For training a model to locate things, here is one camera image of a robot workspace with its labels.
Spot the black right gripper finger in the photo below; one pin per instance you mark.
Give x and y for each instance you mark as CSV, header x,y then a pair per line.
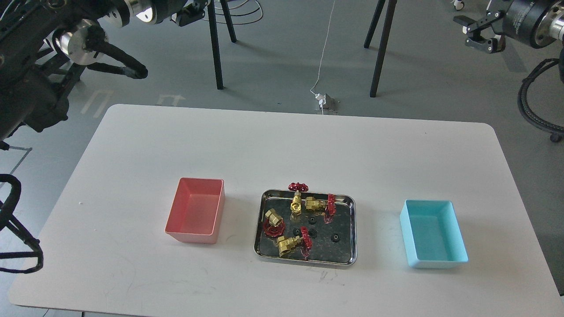
x,y
474,28

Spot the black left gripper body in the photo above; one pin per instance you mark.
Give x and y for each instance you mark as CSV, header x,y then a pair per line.
x,y
192,12

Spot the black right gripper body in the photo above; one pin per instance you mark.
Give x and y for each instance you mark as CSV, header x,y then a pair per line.
x,y
500,32

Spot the brass valve red handle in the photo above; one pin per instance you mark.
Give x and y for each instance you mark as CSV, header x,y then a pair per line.
x,y
273,225
287,244
298,189
326,208

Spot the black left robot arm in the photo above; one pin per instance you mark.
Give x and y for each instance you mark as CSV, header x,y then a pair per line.
x,y
47,44

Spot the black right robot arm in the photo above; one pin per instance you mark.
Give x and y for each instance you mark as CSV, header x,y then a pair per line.
x,y
536,23

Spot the pink plastic box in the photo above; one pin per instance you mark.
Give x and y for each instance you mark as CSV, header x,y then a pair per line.
x,y
196,211

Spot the blue plastic box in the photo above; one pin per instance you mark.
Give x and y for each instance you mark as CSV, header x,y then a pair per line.
x,y
431,235

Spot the small black gear middle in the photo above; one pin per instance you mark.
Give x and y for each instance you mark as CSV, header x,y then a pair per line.
x,y
313,233

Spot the black stand leg left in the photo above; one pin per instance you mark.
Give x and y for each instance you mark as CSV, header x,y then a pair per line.
x,y
214,37

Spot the black stand leg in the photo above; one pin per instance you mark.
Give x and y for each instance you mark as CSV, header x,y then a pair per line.
x,y
214,37
390,11

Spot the black stand leg right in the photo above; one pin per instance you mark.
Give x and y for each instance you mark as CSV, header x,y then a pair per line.
x,y
390,11

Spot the floor power socket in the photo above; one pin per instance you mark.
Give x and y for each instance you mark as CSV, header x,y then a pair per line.
x,y
326,104

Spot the metal tray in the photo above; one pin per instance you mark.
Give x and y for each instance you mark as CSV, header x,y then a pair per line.
x,y
324,251

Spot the brass valve red handle top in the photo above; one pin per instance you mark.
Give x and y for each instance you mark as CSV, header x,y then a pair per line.
x,y
298,189

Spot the brass valve red handle bottom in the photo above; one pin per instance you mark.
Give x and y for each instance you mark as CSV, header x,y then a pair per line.
x,y
287,244

